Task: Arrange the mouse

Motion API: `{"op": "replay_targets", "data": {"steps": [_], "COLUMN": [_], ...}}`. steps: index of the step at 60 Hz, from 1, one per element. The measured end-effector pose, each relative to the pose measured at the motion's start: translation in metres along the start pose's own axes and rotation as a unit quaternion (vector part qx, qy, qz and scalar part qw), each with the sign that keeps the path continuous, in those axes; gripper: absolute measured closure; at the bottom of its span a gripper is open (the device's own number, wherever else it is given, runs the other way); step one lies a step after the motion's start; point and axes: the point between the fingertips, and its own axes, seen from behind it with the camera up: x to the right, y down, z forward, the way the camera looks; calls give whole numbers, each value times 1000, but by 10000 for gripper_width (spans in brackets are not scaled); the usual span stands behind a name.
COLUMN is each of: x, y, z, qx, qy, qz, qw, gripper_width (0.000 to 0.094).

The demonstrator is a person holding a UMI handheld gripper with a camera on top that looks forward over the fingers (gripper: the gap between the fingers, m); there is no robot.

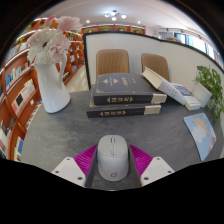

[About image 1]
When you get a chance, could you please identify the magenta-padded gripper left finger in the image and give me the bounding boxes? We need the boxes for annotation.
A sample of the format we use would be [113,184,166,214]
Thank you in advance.
[51,144,99,189]

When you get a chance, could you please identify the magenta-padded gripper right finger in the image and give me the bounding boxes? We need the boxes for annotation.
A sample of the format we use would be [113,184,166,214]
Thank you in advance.
[128,144,175,188]

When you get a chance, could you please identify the white computer mouse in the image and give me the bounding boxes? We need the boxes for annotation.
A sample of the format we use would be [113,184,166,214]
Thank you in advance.
[96,134,130,183]

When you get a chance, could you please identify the cloud print mouse pad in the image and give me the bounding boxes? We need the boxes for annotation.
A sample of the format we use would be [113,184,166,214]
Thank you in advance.
[182,112,217,162]

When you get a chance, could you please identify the blue cover book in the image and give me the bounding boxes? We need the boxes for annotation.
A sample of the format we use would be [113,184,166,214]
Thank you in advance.
[171,83,202,111]

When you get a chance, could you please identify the white ceramic pitcher vase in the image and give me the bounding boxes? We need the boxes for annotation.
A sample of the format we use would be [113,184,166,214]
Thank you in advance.
[34,59,72,115]

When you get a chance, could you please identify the white thick paperback book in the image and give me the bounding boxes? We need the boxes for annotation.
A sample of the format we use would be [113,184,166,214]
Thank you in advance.
[141,65,188,106]

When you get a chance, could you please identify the orange wooden bookshelf unit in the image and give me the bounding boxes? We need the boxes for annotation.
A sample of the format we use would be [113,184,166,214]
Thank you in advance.
[0,17,147,161]

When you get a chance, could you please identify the green potted plant white pot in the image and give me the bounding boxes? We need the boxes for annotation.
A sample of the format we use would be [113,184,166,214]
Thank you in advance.
[191,65,224,123]

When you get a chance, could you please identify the tan upholstered chair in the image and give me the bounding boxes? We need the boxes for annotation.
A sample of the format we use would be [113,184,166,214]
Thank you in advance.
[140,52,170,83]
[95,48,131,81]

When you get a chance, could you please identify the grey window curtains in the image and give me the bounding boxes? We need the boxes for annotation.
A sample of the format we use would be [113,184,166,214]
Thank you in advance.
[158,29,223,68]

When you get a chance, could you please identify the ceiling lamp with round bulbs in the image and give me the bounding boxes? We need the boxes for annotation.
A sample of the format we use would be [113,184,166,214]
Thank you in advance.
[103,9,128,22]

